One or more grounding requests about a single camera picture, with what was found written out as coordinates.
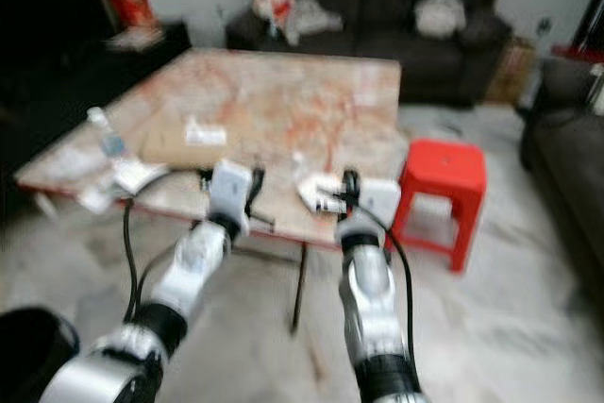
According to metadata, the small white box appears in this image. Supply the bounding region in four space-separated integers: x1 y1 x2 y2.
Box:
297 174 344 210

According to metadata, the white paper trash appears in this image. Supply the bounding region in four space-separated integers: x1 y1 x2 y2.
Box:
110 158 166 194

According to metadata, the flat brown cardboard parcel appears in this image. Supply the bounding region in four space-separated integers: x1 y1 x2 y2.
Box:
142 115 246 168

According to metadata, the red plastic stool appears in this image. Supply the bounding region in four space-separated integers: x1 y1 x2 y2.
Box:
394 138 488 274

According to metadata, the clear plastic bottle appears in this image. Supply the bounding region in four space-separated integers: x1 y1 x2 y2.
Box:
87 107 128 160

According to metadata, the marble pattern table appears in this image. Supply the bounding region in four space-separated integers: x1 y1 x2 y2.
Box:
14 47 405 333

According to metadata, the small crumpled white wrapper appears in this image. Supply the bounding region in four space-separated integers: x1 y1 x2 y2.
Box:
77 186 116 213

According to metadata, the black low cabinet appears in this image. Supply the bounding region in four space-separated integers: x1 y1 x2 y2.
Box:
0 21 193 187

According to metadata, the plain white bag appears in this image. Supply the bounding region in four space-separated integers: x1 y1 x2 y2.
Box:
413 0 468 40

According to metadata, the brown cardboard box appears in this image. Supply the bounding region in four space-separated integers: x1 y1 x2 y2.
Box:
486 37 537 105

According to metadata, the dark armchair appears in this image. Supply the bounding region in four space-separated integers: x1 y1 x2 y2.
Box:
519 56 604 262

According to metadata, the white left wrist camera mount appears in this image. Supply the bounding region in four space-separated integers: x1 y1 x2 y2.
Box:
210 160 256 225

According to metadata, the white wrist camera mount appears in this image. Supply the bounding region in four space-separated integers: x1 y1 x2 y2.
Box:
210 160 256 225
340 179 400 242

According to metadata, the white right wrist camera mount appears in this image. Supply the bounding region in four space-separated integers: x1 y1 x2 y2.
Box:
340 179 400 242

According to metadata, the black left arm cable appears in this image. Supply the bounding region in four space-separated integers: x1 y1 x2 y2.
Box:
123 169 207 319

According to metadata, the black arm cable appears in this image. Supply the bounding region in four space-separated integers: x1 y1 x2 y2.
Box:
368 205 414 366
123 169 207 319

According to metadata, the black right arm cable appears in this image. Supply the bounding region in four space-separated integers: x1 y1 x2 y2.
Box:
368 205 414 366

